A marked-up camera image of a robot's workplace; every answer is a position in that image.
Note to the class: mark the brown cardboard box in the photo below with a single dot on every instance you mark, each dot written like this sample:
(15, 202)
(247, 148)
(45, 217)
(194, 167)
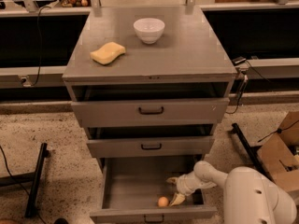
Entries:
(277, 157)

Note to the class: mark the grey bottom drawer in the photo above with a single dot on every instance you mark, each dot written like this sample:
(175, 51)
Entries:
(132, 187)

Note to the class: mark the white ceramic bowl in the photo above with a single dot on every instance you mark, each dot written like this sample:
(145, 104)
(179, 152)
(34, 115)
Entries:
(149, 30)

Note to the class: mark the black metal stand left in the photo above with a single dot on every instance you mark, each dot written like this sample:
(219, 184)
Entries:
(28, 181)

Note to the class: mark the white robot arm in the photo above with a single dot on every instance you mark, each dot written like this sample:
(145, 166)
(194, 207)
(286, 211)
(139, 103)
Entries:
(248, 196)

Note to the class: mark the black metal leg right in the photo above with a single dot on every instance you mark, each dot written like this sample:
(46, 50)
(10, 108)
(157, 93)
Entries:
(251, 151)

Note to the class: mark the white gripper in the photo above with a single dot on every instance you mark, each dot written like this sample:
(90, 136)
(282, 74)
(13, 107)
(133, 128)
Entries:
(186, 187)

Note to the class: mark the grey drawer cabinet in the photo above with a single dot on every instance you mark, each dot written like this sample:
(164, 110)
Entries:
(187, 62)

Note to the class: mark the grey drawer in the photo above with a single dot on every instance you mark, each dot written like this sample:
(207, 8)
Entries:
(150, 112)
(132, 187)
(145, 147)

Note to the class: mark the yellow sponge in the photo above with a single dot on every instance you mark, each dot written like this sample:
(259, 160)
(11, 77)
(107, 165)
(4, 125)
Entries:
(108, 53)

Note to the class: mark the grey middle drawer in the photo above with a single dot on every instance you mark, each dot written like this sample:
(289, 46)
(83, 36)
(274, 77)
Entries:
(145, 147)

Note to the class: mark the small orange fruit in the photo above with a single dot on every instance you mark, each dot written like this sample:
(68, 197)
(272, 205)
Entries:
(163, 202)

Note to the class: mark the grey top drawer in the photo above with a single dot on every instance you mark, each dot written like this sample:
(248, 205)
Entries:
(150, 112)

